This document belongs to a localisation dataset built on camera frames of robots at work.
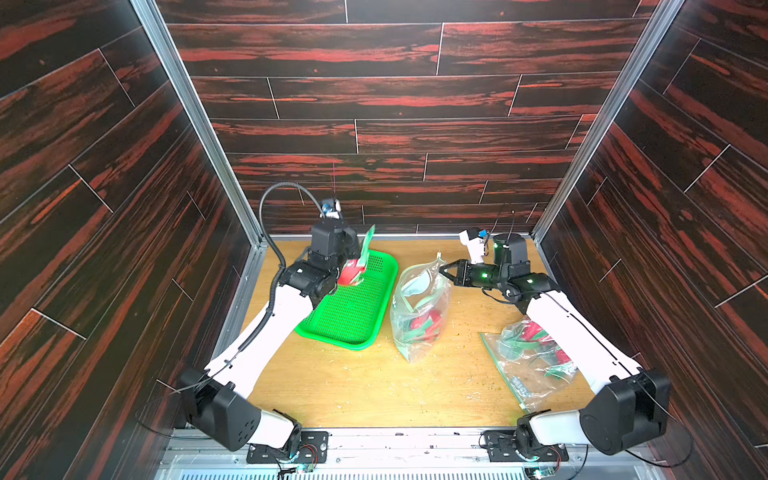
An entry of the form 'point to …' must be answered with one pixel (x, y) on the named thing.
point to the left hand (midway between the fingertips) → (351, 230)
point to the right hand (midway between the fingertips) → (445, 266)
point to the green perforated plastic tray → (355, 317)
